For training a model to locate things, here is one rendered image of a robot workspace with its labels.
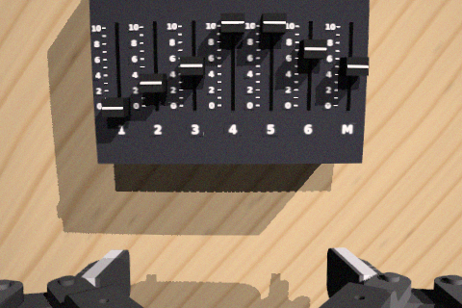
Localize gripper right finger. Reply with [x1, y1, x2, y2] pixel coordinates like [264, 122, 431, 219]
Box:
[319, 247, 462, 308]

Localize black lighting desk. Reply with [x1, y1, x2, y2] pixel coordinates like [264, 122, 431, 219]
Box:
[90, 0, 370, 165]

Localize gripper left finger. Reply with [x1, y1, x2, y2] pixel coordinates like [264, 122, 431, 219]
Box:
[0, 249, 143, 308]

